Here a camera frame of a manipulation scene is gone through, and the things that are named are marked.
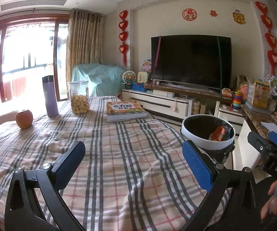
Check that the beige curtain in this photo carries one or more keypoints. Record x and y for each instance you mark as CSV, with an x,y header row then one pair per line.
x,y
84,41

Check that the yellow figure wall decoration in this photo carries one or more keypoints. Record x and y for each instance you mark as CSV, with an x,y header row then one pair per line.
x,y
239,16

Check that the green toy phone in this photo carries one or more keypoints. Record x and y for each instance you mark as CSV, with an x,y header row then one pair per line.
x,y
143,77

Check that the white black trash bin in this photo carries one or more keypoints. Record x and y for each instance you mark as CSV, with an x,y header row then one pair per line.
x,y
208,146

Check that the round red wall decoration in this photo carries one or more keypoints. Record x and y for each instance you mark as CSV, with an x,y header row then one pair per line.
x,y
189,14

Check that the small red wall sticker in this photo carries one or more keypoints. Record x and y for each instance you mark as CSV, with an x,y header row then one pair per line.
x,y
213,13

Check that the balcony glass door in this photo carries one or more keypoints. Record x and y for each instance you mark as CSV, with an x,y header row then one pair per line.
x,y
32,48

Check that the pink toy house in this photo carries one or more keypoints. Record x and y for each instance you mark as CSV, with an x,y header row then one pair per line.
x,y
146,66

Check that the brown marble side counter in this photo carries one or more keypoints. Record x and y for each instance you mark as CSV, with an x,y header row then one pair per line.
x,y
256,121

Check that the orange children's book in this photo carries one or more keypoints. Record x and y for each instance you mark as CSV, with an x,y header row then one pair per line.
x,y
125,110

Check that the wooden toy steamers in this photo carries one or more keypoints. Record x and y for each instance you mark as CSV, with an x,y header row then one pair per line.
x,y
196,107

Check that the orange snack packet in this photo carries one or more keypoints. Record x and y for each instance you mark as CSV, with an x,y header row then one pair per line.
x,y
219,133

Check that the purple water bottle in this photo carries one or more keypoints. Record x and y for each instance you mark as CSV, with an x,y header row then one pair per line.
x,y
50,96

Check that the white television cabinet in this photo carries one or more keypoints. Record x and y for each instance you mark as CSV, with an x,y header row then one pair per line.
x,y
162,101

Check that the blue toy tray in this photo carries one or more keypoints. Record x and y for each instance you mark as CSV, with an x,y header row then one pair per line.
x,y
138,86

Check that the clear drawer organizer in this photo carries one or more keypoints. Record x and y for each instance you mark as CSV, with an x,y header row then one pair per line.
x,y
250,93

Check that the clear cookie jar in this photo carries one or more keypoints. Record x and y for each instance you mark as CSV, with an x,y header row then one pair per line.
x,y
79,98

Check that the ferris wheel toy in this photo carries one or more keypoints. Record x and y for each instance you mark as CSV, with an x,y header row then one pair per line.
x,y
128,77

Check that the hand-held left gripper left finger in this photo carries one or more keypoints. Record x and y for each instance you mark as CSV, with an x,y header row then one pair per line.
x,y
72,158

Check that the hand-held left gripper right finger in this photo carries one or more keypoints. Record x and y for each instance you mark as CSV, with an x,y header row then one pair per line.
x,y
197,166

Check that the person's right hand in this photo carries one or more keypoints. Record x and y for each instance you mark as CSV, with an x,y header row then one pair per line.
x,y
273,204

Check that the black television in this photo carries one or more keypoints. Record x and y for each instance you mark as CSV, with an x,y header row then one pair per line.
x,y
191,60

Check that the red apple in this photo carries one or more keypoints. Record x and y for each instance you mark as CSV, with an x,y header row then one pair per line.
x,y
24,119

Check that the furniture under light blue cover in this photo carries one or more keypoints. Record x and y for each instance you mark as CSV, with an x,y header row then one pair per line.
x,y
97,77

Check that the pink hanging brush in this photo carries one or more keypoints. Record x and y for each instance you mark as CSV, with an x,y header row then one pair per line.
x,y
175,107

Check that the white paper sheet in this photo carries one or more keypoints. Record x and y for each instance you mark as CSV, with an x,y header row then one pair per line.
x,y
273,127

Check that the beige shopping bag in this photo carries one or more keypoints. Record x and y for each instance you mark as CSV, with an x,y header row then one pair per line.
x,y
243,80

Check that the yellow toy box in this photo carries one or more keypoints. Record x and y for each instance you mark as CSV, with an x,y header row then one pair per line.
x,y
261,96

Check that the orange toy register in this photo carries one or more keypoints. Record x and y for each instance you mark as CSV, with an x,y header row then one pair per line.
x,y
226,92

